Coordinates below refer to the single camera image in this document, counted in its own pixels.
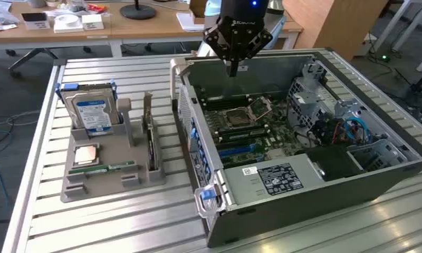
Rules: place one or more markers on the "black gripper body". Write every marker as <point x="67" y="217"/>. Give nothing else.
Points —
<point x="241" y="23"/>

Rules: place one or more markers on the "brown cardboard box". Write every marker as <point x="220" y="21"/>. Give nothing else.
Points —
<point x="196" y="8"/>

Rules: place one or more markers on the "open grey PC case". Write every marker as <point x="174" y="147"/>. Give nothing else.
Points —
<point x="302" y="210"/>

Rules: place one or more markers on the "wooden cabinet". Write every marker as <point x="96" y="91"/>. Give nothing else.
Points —
<point x="347" y="26"/>

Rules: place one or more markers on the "white paper stack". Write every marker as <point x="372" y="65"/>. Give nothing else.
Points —
<point x="187" y="22"/>

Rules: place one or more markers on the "black graphics card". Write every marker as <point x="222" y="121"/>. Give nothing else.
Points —
<point x="151" y="147"/>

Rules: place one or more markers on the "silver chipset heatsink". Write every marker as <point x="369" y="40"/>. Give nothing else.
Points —
<point x="275" y="154"/>

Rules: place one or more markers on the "grey cup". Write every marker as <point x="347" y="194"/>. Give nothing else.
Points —
<point x="36" y="3"/>

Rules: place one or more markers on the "grey parts rack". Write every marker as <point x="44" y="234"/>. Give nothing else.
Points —
<point x="119" y="155"/>

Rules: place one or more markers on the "white label card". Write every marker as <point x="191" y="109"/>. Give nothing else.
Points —
<point x="3" y="27"/>

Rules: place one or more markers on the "hard disk in blue caddy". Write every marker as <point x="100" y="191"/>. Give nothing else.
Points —
<point x="91" y="113"/>

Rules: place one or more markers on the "metal socket cover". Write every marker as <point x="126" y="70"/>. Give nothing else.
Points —
<point x="258" y="106"/>

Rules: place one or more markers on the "white desk frame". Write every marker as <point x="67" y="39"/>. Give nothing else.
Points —
<point x="390" y="25"/>

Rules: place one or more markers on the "red small item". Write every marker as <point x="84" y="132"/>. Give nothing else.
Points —
<point x="95" y="8"/>

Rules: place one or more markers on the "black round lamp base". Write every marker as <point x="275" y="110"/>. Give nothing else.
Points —
<point x="136" y="11"/>

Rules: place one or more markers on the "blue case latch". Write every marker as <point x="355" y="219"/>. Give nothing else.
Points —
<point x="206" y="195"/>

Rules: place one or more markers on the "perforated metal drive cage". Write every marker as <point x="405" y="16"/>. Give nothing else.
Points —
<point x="309" y="105"/>

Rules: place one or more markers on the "wooden desk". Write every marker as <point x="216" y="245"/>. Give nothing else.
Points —
<point x="13" y="35"/>

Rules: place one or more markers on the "white box with tape roll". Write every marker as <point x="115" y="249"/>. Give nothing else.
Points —
<point x="68" y="25"/>

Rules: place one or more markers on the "grey power supply unit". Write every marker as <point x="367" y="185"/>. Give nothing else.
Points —
<point x="242" y="189"/>

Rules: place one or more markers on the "blue expansion slot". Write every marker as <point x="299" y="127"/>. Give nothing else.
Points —
<point x="237" y="150"/>

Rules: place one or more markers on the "plain white box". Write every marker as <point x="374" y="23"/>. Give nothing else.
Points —
<point x="92" y="22"/>

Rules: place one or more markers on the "white box with black top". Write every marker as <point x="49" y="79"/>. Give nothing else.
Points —
<point x="35" y="21"/>

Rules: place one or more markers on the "metal disk bay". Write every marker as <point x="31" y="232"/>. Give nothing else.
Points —
<point x="376" y="155"/>

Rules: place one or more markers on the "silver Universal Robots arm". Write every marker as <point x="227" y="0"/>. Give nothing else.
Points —
<point x="278" y="29"/>

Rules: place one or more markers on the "CPU socket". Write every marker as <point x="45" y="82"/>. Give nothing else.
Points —
<point x="237" y="116"/>

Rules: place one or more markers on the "clear plastic bag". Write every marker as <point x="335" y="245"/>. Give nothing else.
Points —
<point x="0" y="13"/>

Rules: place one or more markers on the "green motherboard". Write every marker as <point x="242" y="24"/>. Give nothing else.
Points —
<point x="281" y="131"/>

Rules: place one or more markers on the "copper-topped CPU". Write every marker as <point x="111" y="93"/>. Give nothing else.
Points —
<point x="85" y="155"/>

